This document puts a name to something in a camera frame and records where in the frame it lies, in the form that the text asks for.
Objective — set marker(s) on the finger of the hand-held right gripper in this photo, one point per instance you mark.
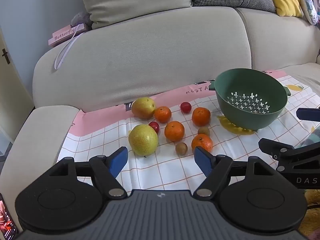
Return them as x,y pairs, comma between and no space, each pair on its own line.
273,147
308,114

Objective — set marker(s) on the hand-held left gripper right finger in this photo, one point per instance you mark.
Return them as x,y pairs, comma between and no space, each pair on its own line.
202,160

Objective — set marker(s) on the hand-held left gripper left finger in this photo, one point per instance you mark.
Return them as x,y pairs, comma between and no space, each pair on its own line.
118,161

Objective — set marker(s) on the orange mandarin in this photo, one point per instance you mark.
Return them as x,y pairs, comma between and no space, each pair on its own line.
201,116
162,114
202,142
174,131

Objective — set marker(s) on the brown longan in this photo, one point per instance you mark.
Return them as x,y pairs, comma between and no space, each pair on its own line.
203,130
181,148

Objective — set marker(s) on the yellow-green pear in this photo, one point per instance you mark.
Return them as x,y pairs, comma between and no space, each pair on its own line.
142,108
143,140

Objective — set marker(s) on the green plastic colander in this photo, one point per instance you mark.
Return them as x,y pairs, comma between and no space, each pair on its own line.
225,87

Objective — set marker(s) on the grey plaid cloth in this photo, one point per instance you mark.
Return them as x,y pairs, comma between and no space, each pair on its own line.
312,136

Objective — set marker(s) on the pink checked printed cloth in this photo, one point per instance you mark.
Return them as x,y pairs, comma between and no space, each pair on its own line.
150,175

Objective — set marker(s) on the yellow fuzzy rug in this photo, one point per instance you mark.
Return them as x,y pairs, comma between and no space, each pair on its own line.
311,220

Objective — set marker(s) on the red cherry tomato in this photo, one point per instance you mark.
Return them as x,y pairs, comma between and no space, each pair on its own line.
185,107
155,126

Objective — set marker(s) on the floral patterned cushion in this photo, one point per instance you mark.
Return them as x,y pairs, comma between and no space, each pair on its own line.
308,5

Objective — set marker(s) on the beige sofa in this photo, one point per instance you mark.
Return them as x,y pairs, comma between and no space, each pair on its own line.
150,55

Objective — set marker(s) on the smartphone with lit screen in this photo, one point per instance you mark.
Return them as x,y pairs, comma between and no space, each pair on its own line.
7,220

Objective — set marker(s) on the cream door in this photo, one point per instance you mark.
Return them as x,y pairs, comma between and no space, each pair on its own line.
10,92

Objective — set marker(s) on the pink gift box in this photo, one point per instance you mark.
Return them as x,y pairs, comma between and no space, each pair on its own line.
65,35

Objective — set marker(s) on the grey plush toy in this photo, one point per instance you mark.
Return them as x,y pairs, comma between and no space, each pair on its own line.
81,20

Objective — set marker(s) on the beige cushion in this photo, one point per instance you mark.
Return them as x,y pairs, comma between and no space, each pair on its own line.
135,2

